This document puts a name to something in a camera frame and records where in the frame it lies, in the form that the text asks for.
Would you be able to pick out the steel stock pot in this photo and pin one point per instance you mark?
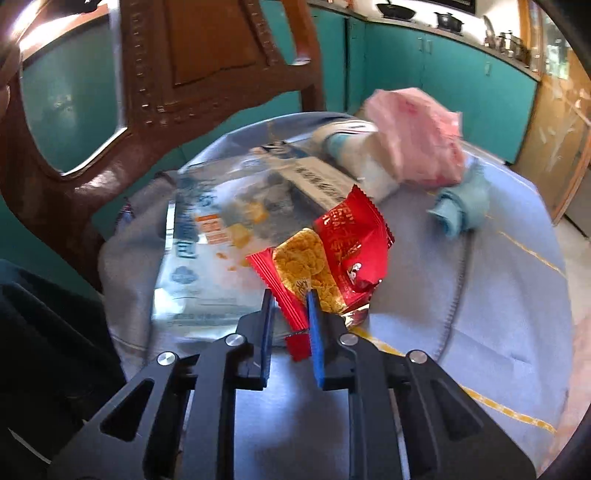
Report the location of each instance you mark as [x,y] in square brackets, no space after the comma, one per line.
[511,44]

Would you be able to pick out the frosted glass sliding door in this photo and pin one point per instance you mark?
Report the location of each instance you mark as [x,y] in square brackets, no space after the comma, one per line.
[558,115]

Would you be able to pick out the blue checked cloth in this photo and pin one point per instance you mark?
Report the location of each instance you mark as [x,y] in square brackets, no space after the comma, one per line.
[485,323]

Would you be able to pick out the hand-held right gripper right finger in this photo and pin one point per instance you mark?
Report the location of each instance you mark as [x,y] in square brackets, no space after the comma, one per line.
[316,341]

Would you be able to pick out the steel pot lid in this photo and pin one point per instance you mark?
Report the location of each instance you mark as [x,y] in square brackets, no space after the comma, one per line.
[488,31]

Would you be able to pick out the pink plastic bag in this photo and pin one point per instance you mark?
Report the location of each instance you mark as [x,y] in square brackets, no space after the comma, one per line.
[415,134]

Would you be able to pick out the teal base kitchen cabinets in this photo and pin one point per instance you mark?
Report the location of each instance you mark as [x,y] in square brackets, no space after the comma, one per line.
[415,69]

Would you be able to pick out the carved wooden chair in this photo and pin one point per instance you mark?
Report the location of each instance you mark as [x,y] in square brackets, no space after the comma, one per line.
[92,138]

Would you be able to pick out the black wok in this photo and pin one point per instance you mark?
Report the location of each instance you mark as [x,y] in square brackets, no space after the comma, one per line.
[395,10]

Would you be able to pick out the black cooking pot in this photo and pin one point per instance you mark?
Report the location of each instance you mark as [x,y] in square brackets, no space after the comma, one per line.
[448,22]

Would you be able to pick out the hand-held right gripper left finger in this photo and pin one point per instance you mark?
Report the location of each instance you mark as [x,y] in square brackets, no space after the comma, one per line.
[265,337]

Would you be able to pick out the blue white snack packet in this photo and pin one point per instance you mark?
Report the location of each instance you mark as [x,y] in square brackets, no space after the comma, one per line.
[207,258]

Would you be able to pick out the red snack wrapper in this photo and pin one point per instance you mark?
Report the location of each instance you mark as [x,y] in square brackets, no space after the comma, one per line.
[355,240]

